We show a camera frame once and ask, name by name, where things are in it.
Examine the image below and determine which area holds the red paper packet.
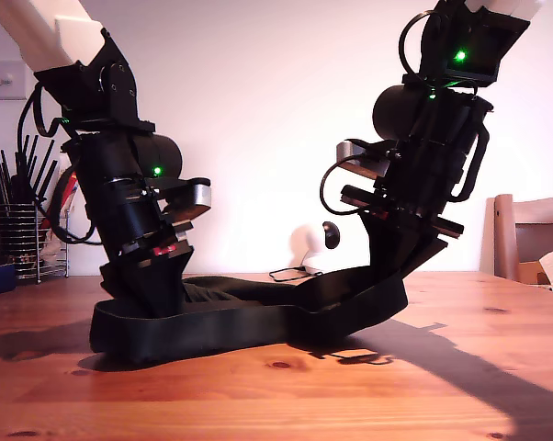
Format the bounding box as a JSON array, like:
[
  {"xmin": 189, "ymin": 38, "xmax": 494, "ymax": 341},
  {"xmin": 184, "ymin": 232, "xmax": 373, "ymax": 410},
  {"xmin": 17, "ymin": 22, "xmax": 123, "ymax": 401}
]
[{"xmin": 51, "ymin": 167, "xmax": 79, "ymax": 226}]

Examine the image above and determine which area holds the wooden chair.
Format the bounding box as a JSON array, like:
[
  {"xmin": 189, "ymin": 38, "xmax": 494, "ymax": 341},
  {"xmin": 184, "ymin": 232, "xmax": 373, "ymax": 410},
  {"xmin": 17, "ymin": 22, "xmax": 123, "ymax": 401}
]
[{"xmin": 491, "ymin": 194, "xmax": 553, "ymax": 286}]

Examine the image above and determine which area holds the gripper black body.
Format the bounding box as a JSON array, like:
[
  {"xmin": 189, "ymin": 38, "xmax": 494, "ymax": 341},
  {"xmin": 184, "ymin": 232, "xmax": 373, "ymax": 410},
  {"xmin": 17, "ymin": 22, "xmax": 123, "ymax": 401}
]
[
  {"xmin": 340, "ymin": 146, "xmax": 466, "ymax": 240},
  {"xmin": 85, "ymin": 195, "xmax": 195, "ymax": 277}
]

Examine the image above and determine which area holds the dark green underwear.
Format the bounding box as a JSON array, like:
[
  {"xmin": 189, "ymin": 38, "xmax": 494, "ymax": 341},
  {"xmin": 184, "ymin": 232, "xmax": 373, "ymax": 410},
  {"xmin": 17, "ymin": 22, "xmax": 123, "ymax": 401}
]
[{"xmin": 88, "ymin": 264, "xmax": 409, "ymax": 368}]

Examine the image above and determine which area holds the metal wire utensil holder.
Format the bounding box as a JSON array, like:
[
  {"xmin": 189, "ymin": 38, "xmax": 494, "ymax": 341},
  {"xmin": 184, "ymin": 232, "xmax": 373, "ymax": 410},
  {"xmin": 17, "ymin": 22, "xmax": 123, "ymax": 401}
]
[{"xmin": 0, "ymin": 204, "xmax": 70, "ymax": 286}]

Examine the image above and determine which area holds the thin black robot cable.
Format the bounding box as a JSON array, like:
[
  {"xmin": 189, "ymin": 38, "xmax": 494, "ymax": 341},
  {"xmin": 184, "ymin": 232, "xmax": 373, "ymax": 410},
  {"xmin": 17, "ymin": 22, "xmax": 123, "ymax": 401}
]
[
  {"xmin": 320, "ymin": 158, "xmax": 381, "ymax": 217},
  {"xmin": 17, "ymin": 84, "xmax": 101, "ymax": 247},
  {"xmin": 398, "ymin": 9, "xmax": 438, "ymax": 82}
]

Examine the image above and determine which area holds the white light switch plate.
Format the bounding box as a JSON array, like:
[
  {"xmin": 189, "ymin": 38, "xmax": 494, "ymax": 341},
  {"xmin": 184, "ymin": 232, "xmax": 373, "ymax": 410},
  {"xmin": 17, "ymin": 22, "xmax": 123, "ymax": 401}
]
[{"xmin": 0, "ymin": 62, "xmax": 28, "ymax": 102}]

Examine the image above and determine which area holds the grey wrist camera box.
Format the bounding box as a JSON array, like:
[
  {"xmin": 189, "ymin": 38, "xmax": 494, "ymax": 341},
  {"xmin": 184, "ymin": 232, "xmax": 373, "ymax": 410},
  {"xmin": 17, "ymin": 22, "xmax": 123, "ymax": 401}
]
[
  {"xmin": 159, "ymin": 176, "xmax": 213, "ymax": 221},
  {"xmin": 334, "ymin": 139, "xmax": 390, "ymax": 181}
]

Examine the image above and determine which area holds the brown cardboard box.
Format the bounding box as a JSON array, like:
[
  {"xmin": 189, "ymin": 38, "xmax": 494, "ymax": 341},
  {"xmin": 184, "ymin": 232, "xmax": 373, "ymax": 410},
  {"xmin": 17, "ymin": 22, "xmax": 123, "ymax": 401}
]
[{"xmin": 516, "ymin": 260, "xmax": 549, "ymax": 286}]

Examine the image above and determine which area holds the flat black robot cable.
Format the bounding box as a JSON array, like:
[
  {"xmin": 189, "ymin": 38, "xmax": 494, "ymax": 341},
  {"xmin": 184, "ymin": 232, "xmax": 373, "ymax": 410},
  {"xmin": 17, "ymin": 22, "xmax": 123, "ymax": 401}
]
[{"xmin": 445, "ymin": 123, "xmax": 492, "ymax": 204}]

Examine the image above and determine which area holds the white paper packet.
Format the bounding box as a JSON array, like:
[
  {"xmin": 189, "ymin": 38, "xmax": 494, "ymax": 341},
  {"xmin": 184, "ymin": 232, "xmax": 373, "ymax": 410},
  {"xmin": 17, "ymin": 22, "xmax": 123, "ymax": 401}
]
[{"xmin": 36, "ymin": 220, "xmax": 69, "ymax": 270}]

